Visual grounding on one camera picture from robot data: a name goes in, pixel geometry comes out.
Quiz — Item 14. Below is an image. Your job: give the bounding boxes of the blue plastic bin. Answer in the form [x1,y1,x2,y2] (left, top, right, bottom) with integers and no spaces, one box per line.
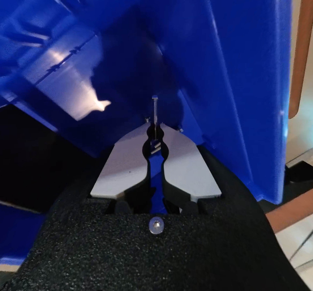
[0,0,294,266]

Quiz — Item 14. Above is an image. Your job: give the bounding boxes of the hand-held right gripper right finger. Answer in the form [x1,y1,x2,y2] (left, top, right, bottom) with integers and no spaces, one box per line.
[158,123,222,202]

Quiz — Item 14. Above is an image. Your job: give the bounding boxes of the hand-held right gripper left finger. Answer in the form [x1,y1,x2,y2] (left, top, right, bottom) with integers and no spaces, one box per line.
[90,122,155,200]

